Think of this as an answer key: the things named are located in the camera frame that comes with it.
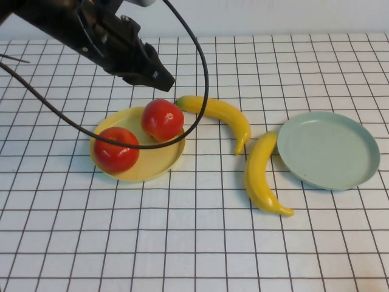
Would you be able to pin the red plastic apple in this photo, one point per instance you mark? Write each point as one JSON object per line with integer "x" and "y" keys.
{"x": 115, "y": 155}
{"x": 161, "y": 121}

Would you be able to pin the yellow plastic plate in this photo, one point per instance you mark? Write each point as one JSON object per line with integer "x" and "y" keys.
{"x": 158, "y": 161}

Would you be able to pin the light blue plastic plate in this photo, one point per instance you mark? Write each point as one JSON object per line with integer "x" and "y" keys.
{"x": 328, "y": 152}

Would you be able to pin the yellow banana with green tip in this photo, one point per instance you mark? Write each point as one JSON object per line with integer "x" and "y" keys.
{"x": 228, "y": 112}

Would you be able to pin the yellow plastic banana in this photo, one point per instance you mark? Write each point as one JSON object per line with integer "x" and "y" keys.
{"x": 255, "y": 176}

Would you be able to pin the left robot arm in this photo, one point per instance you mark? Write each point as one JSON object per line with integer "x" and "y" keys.
{"x": 45, "y": 18}

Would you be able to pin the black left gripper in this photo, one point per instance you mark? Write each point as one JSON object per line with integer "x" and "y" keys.
{"x": 115, "y": 39}

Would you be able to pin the white grid tablecloth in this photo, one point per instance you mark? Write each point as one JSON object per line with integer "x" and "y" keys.
{"x": 212, "y": 258}

